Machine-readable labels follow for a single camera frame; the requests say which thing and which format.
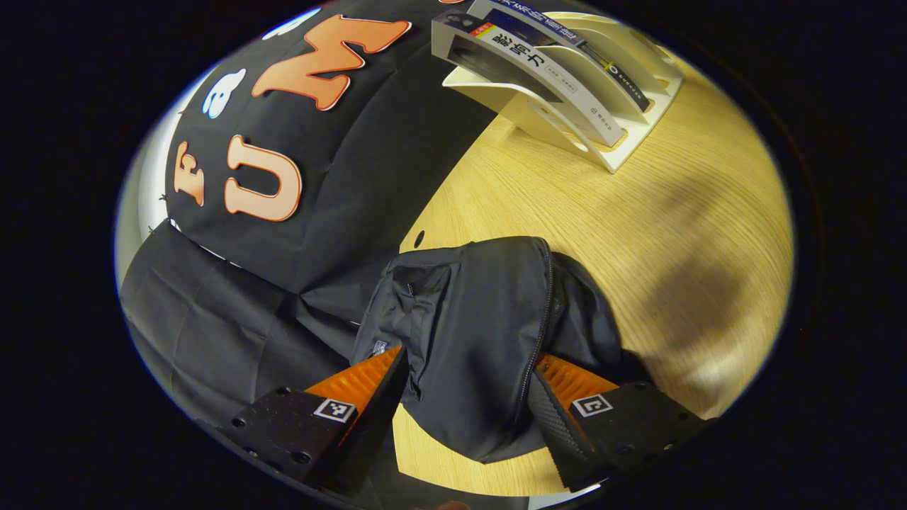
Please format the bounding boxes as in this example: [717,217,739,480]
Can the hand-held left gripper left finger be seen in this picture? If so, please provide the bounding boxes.
[216,345,412,497]

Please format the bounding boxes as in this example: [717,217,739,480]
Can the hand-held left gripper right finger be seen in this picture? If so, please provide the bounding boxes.
[526,353,711,494]

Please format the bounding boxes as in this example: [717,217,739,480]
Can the black schoolbag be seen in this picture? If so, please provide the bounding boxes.
[351,236,654,465]

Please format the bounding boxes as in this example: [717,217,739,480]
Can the white plastic bookshelf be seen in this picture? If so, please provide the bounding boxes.
[443,11,685,175]

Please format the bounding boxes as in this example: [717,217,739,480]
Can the white grey book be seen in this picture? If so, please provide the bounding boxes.
[430,10,627,149]

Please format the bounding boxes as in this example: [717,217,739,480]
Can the blue spine book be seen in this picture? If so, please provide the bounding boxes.
[466,0,653,114]

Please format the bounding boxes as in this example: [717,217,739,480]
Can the black side drape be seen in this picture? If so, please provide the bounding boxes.
[119,220,371,434]

